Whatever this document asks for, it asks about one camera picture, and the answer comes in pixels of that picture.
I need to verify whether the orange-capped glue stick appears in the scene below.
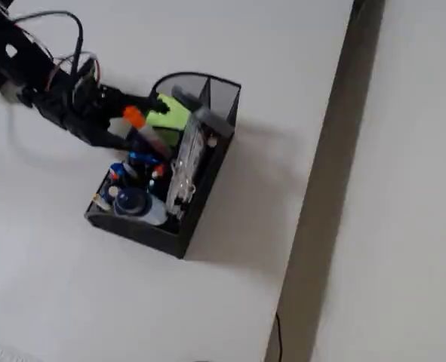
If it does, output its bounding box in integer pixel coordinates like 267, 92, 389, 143
123, 106, 173, 159

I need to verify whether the black mesh desk organizer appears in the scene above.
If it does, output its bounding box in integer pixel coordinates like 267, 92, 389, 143
84, 71, 242, 260

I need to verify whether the green sticky note pad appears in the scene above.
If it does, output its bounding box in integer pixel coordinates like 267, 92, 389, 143
145, 94, 192, 150

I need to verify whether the blue pen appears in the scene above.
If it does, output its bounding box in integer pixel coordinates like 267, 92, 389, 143
126, 150, 163, 166

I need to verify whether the blue capped glue bottle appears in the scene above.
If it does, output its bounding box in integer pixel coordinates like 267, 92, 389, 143
112, 187, 169, 226

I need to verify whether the clear plastic pack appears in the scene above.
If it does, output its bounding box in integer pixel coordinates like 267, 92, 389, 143
165, 112, 208, 222

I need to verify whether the grey stapler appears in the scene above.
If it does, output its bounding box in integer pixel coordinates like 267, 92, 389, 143
171, 85, 235, 137

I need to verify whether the red and white wire bundle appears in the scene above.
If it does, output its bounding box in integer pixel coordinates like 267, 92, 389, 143
45, 52, 103, 94

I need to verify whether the black looping arm cable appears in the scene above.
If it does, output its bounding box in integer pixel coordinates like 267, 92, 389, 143
13, 11, 87, 76

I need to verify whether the thin black floor cable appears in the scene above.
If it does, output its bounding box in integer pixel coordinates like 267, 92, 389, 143
274, 312, 284, 362

